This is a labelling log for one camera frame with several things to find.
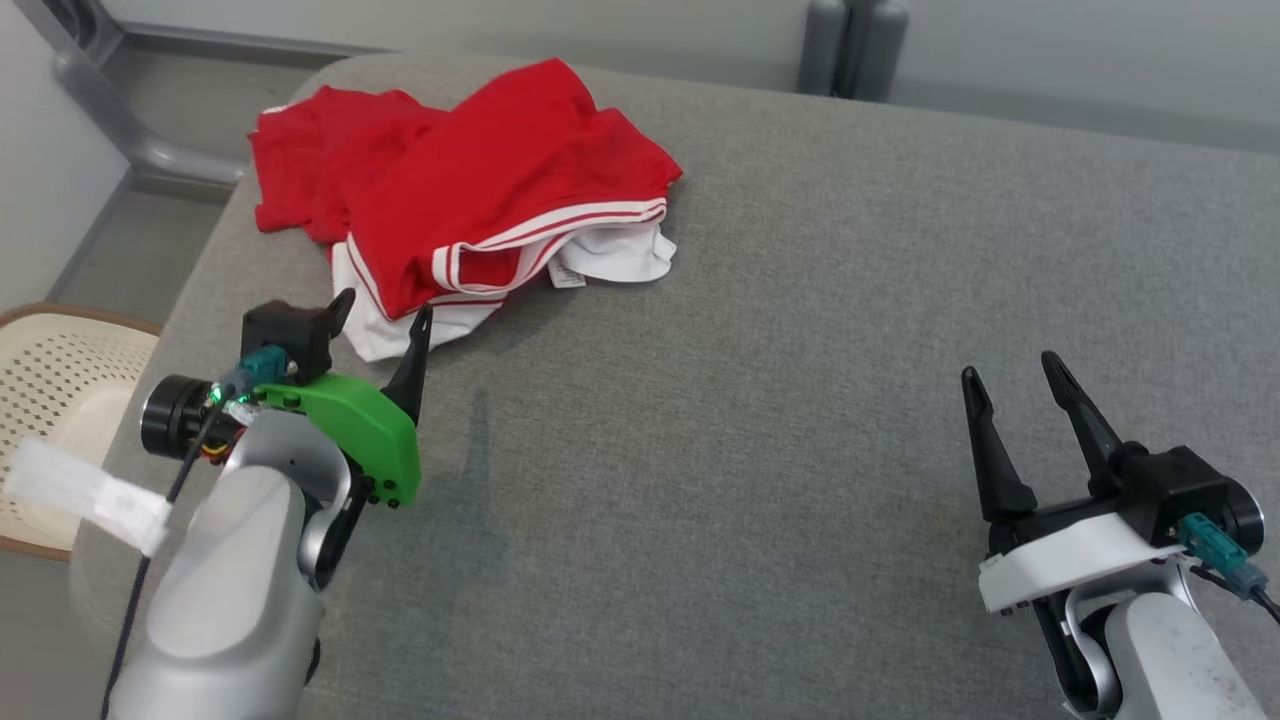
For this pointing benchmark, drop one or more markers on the cream perforated laundry basket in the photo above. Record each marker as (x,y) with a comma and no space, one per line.
(60,400)

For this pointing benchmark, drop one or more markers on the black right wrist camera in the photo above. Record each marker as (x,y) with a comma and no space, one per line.
(1190,490)

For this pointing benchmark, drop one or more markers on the red shorts with white bands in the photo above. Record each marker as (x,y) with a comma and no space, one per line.
(320,160)

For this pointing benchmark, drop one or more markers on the grey double vertical post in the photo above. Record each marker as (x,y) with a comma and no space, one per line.
(855,45)

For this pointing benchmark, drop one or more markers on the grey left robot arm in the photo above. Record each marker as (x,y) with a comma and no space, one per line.
(230,590)

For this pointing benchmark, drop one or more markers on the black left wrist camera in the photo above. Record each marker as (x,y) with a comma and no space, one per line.
(285,335)

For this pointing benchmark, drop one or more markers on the grey fabric sofa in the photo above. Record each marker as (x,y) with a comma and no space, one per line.
(760,400)

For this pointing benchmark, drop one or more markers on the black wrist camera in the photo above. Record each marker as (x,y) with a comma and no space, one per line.
(285,335)
(1190,490)

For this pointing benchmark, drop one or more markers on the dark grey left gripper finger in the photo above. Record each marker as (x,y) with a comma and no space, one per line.
(340,312)
(415,370)

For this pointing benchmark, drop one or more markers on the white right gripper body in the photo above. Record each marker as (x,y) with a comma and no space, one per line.
(1070,560)

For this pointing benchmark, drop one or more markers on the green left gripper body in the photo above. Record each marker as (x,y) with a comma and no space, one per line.
(370,425)

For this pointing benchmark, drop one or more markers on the grey metal pipe frame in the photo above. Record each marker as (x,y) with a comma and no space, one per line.
(110,105)

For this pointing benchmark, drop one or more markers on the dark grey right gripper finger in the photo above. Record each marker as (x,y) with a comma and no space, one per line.
(995,460)
(1085,420)

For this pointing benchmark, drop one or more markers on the red jersey with white sleeves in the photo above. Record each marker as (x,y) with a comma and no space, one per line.
(520,190)

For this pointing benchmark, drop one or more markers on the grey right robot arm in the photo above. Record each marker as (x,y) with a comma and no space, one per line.
(1160,660)

